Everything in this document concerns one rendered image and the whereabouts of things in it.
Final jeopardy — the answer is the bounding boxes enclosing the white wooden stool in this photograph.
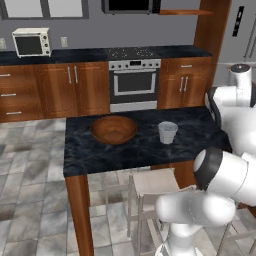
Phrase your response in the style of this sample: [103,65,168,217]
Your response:
[126,167,188,256]
[216,213,256,256]
[100,169,134,216]

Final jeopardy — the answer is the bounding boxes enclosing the tall brown wooden panel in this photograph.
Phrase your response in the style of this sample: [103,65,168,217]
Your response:
[193,0,233,92]

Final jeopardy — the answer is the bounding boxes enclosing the white toaster oven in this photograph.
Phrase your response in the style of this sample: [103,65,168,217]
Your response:
[11,27,52,59]

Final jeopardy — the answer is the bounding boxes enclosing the brown wooden cupboard run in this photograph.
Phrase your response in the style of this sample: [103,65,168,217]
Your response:
[0,61,111,124]
[156,56,214,111]

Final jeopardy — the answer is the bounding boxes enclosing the brown wooden wall shelf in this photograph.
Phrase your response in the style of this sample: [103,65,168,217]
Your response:
[158,9,215,17]

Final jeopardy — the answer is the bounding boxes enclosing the black microwave oven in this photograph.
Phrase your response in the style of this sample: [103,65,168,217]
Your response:
[101,0,162,15]

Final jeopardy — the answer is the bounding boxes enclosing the dark marble wooden island table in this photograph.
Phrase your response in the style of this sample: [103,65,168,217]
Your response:
[62,106,233,256]

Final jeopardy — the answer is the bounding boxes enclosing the stainless steel oven with hob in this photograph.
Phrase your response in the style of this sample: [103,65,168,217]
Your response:
[106,46,163,114]

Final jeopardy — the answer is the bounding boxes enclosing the grey framed window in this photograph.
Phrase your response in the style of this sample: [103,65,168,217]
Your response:
[0,0,90,21]

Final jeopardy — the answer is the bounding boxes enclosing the brown wooden bowl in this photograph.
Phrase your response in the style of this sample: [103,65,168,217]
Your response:
[89,115,139,146]

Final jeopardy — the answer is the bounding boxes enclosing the clear glass of water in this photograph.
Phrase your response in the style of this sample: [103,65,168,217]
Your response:
[157,121,179,145]

